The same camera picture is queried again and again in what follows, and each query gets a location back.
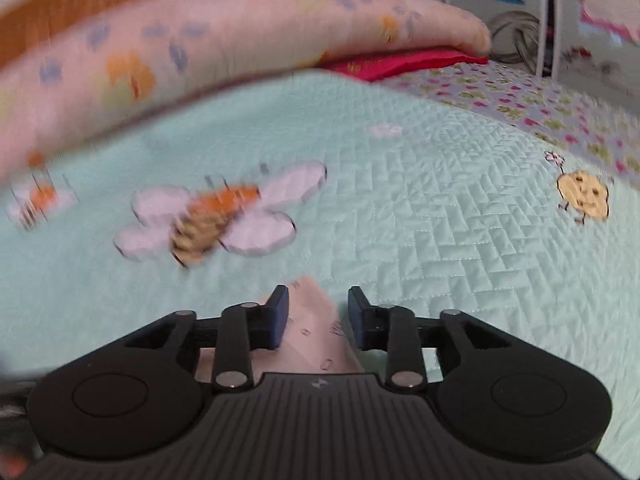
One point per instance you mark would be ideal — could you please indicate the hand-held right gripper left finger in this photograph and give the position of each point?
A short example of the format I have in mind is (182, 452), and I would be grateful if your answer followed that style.
(280, 317)

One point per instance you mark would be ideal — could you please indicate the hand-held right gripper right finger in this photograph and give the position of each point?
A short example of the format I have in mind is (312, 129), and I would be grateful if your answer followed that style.
(356, 320)

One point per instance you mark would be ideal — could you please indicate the pink printed pants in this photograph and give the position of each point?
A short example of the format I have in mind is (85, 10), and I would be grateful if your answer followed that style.
(315, 330)

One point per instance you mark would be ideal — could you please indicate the mint quilted bee bedspread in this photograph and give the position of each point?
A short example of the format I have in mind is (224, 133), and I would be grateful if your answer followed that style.
(425, 210)

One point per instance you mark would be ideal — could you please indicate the red cloth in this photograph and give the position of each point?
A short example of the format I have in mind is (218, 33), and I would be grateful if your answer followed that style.
(400, 62)

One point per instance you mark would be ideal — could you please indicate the floral pink pillow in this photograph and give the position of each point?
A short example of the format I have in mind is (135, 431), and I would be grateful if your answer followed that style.
(200, 45)

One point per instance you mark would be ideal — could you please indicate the sliding door wardrobe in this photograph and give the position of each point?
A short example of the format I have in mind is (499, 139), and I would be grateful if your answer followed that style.
(555, 10)

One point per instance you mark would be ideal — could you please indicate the pink bordered poster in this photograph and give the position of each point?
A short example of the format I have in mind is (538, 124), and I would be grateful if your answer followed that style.
(610, 0)

